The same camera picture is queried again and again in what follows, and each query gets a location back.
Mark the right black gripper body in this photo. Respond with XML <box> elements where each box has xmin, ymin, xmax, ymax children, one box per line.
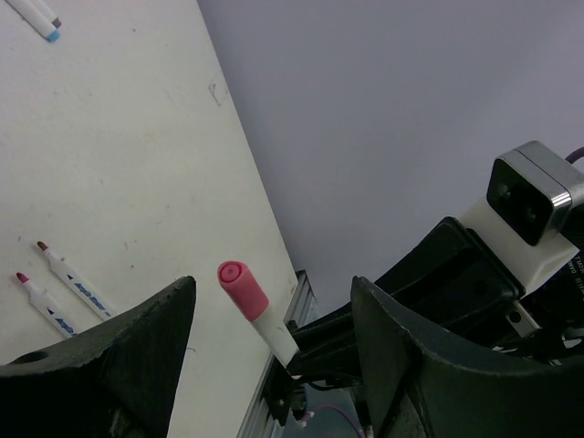
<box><xmin>292</xmin><ymin>217</ymin><xmax>525</xmax><ymax>365</ymax></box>

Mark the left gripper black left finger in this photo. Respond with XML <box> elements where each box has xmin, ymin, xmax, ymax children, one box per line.
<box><xmin>1</xmin><ymin>276</ymin><xmax>196</xmax><ymax>437</ymax></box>

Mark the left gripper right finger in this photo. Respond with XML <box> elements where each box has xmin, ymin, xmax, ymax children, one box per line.
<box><xmin>350</xmin><ymin>276</ymin><xmax>583</xmax><ymax>437</ymax></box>

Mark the purple capped marker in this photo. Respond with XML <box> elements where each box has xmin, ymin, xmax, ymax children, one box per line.
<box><xmin>16</xmin><ymin>272</ymin><xmax>79</xmax><ymax>339</ymax></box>

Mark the brown capped marker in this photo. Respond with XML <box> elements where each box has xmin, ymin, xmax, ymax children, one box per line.
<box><xmin>36</xmin><ymin>241</ymin><xmax>117</xmax><ymax>321</ymax></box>

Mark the pink capped marker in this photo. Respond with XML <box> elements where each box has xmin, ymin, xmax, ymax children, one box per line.
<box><xmin>217</xmin><ymin>261</ymin><xmax>299</xmax><ymax>369</ymax></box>

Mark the light blue capped marker right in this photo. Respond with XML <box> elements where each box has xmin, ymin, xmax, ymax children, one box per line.
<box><xmin>6</xmin><ymin>0</ymin><xmax>60</xmax><ymax>43</ymax></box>

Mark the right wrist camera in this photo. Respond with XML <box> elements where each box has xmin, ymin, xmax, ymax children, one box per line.
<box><xmin>460</xmin><ymin>141</ymin><xmax>583</xmax><ymax>295</ymax></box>

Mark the aluminium rail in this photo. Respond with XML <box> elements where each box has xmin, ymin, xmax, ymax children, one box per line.
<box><xmin>237</xmin><ymin>271</ymin><xmax>314</xmax><ymax>437</ymax></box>

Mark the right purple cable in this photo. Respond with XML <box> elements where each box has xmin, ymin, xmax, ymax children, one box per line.
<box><xmin>303</xmin><ymin>145</ymin><xmax>584</xmax><ymax>438</ymax></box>

